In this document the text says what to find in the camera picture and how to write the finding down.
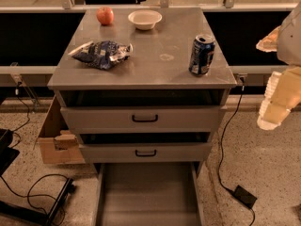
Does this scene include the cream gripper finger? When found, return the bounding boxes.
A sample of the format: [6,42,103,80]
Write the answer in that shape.
[256,26,280,53]
[257,66,301,130]

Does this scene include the blue pepsi can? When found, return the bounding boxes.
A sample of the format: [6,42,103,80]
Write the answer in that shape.
[189,34,215,75]

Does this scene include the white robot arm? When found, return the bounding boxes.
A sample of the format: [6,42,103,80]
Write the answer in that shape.
[256,3,301,130]

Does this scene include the top grey drawer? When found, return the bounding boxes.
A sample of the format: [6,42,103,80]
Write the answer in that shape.
[60,106,226,134]

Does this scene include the middle grey drawer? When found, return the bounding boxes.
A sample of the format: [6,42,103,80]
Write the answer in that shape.
[79,142,212,163]

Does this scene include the grey drawer cabinet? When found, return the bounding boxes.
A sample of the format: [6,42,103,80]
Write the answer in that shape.
[47,7,238,165]

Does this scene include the open bottom grey drawer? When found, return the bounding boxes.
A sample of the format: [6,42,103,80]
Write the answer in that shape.
[92,162,205,226]

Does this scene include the black power adapter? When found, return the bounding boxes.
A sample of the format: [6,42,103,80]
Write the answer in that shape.
[233,186,257,209]

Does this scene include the white bowl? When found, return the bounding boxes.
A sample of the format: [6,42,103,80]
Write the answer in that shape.
[128,9,162,31]

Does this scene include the blue chip bag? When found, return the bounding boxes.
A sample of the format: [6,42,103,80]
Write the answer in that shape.
[69,40,133,71]

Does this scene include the red apple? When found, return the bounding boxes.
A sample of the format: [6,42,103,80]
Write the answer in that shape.
[96,7,114,25]

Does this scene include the cardboard box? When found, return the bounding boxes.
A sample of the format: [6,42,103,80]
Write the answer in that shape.
[38,98,85,164]

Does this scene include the black stand base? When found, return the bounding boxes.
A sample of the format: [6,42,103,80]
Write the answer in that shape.
[0,178,75,226]

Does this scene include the black equipment left edge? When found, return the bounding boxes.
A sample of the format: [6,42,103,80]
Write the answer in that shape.
[0,129,20,176]

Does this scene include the black power cable right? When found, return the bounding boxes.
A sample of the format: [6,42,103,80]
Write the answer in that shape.
[217,82,257,226]

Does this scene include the black cable left floor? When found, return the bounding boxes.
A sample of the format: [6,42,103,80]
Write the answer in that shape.
[0,173,70,226]

